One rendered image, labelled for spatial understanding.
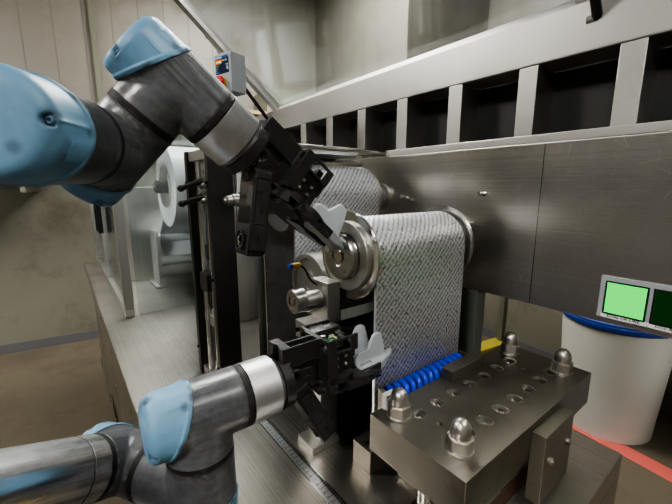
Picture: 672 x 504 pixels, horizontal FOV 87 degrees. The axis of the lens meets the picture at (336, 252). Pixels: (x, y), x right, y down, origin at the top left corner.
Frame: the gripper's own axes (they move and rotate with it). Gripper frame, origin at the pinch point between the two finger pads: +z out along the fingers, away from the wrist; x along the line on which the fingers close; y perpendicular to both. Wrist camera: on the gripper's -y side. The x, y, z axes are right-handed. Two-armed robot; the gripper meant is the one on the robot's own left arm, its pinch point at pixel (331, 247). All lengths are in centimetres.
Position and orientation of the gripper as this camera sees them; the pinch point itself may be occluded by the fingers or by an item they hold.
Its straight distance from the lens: 55.6
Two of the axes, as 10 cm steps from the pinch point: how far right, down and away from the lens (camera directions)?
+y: 5.1, -8.3, 2.5
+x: -6.1, -1.4, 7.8
